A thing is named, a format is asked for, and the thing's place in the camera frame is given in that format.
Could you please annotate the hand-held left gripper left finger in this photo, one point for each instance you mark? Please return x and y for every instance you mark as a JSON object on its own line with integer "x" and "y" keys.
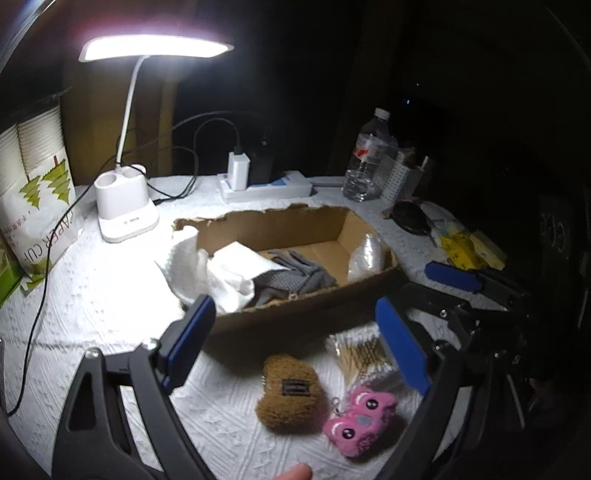
{"x": 182, "y": 364}

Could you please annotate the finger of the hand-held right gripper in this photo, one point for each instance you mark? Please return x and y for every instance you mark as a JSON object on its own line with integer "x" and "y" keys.
{"x": 452, "y": 276}
{"x": 438, "y": 302}

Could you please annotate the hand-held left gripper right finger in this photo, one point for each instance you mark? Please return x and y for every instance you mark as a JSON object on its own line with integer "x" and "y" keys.
{"x": 401, "y": 346}

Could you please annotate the cotton swab packet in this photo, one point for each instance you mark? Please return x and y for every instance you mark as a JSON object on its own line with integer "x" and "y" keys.
{"x": 360, "y": 357}

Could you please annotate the clear plastic bag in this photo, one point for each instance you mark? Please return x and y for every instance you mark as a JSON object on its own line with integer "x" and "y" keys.
{"x": 367, "y": 258}

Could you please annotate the white textured cloth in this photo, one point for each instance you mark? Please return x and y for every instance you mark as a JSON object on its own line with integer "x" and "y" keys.
{"x": 184, "y": 267}

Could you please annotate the white tissue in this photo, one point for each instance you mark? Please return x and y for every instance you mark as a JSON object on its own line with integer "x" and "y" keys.
{"x": 235, "y": 272}

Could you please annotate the cardboard box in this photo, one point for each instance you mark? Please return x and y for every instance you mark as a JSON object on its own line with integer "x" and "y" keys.
{"x": 300, "y": 310}

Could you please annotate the brown plush toy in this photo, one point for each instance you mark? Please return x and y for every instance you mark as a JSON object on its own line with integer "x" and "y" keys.
{"x": 286, "y": 408}

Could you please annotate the grey gloves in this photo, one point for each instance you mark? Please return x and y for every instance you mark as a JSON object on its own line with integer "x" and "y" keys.
{"x": 295, "y": 277}

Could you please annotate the person's left hand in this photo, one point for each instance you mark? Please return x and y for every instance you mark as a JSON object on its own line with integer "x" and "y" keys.
{"x": 298, "y": 473}

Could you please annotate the yellow packet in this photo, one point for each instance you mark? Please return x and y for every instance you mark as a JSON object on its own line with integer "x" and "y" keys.
{"x": 466, "y": 249}

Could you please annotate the white wrapper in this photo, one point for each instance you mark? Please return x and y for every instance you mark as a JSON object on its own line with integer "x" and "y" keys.
{"x": 443, "y": 221}

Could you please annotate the black round object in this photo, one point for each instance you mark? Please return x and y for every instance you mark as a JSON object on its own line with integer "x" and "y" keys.
{"x": 411, "y": 218}

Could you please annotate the metal flask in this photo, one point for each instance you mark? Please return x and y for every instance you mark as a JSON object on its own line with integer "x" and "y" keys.
{"x": 425, "y": 170}

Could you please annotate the white perforated basket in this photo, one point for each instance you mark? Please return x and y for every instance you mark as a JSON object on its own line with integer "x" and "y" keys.
{"x": 401, "y": 177}

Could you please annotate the white textured tablecloth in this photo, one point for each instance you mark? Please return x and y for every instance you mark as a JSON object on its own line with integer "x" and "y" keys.
{"x": 92, "y": 300}

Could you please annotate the clear water bottle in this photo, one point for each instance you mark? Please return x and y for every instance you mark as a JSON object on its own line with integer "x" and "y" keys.
{"x": 369, "y": 157}

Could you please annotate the white desk lamp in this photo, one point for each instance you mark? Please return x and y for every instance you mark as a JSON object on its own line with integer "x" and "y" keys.
{"x": 129, "y": 217}

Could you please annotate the white power strip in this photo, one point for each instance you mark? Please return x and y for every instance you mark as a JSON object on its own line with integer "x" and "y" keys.
{"x": 286, "y": 187}

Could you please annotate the green packet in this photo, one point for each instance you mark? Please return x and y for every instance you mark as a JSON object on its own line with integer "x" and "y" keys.
{"x": 7, "y": 277}

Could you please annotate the white charger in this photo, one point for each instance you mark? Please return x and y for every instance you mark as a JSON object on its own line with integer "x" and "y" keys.
{"x": 238, "y": 171}

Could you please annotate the black charger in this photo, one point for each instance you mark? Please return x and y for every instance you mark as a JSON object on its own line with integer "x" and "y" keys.
{"x": 262, "y": 166}

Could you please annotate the paper cup pack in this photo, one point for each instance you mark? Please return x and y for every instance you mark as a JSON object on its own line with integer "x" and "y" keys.
{"x": 37, "y": 194}

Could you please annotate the yellow curtain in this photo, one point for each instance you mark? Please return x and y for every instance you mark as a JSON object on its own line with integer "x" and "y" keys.
{"x": 92, "y": 138}

